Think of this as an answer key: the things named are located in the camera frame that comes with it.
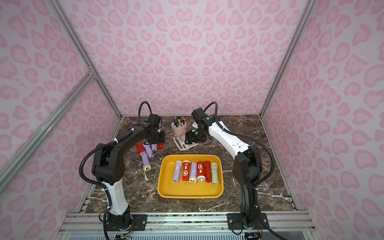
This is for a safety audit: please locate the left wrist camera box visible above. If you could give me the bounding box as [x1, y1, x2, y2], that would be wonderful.
[147, 114, 163, 130]

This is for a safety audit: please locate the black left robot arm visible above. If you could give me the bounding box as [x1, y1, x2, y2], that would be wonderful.
[92, 120, 165, 224]

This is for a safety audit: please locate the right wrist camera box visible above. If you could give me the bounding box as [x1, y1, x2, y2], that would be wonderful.
[192, 108, 208, 124]

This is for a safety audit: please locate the plain red flashlight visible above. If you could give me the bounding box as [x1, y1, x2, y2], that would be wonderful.
[203, 161, 212, 183]

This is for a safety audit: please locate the red white flashlight emblem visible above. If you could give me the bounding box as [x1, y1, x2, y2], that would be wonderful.
[197, 161, 206, 182]

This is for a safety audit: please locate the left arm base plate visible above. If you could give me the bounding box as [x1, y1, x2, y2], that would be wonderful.
[104, 214, 148, 232]

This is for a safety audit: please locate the purple flashlight group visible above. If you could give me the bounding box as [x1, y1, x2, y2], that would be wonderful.
[189, 162, 198, 184]

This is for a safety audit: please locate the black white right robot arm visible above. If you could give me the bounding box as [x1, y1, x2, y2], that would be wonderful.
[186, 114, 263, 229]

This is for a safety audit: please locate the pink calculator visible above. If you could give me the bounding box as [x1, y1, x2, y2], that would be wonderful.
[173, 134, 198, 151]

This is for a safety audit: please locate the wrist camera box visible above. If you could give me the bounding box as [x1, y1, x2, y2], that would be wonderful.
[192, 108, 208, 124]
[147, 114, 163, 130]

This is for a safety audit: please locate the pale green flashlight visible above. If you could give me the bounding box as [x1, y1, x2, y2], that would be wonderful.
[211, 163, 219, 185]

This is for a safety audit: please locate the yellow plastic tray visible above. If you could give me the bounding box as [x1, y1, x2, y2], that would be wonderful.
[157, 155, 224, 199]

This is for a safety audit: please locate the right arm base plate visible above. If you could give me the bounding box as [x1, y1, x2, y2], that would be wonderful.
[226, 213, 270, 230]

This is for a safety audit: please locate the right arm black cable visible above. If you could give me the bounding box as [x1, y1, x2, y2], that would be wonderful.
[202, 101, 276, 188]

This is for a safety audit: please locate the pink metal pen bucket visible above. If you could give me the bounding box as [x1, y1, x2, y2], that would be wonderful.
[171, 116, 187, 137]

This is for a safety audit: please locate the aluminium front rail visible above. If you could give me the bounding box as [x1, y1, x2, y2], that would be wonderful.
[55, 210, 320, 240]

